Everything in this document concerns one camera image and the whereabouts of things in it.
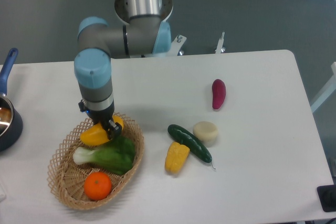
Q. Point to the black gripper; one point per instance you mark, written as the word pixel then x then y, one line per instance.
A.
pixel 104 117

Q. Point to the yellow mango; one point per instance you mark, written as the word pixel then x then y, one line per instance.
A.
pixel 96 135

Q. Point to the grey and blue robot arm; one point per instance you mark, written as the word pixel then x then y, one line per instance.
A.
pixel 146 33

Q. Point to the woven wicker basket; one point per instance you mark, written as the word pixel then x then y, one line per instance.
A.
pixel 66 179

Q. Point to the green bok choy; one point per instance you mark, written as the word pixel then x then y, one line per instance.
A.
pixel 115 156

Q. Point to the orange tangerine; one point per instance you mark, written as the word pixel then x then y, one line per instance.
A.
pixel 97 186

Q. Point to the yellow bell pepper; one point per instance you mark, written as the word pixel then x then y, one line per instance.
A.
pixel 176 156

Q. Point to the dark green cucumber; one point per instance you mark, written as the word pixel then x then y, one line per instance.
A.
pixel 185 137

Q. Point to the dark blue saucepan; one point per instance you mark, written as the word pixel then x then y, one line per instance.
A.
pixel 11 120

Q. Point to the purple sweet potato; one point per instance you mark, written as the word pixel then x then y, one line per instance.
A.
pixel 219 94

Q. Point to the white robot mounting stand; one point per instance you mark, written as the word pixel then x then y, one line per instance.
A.
pixel 166 8

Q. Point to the black device at edge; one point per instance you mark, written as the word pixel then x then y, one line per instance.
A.
pixel 326 195

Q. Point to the white frame at right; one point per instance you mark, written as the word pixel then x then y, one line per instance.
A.
pixel 324 92

